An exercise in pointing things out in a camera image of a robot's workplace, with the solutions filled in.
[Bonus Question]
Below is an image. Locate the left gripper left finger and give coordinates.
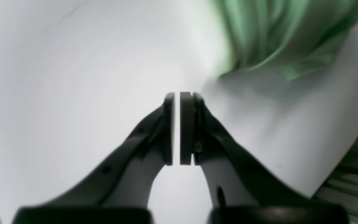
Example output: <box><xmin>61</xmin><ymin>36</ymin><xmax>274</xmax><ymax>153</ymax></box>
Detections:
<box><xmin>13</xmin><ymin>93</ymin><xmax>175</xmax><ymax>224</ymax></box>

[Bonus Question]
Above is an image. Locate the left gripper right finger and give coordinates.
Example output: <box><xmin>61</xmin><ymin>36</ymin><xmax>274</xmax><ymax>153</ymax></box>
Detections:
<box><xmin>180</xmin><ymin>92</ymin><xmax>349</xmax><ymax>224</ymax></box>

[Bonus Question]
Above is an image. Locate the green polo shirt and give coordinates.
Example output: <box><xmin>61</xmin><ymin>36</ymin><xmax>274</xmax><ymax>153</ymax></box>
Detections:
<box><xmin>214</xmin><ymin>0</ymin><xmax>358</xmax><ymax>81</ymax></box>

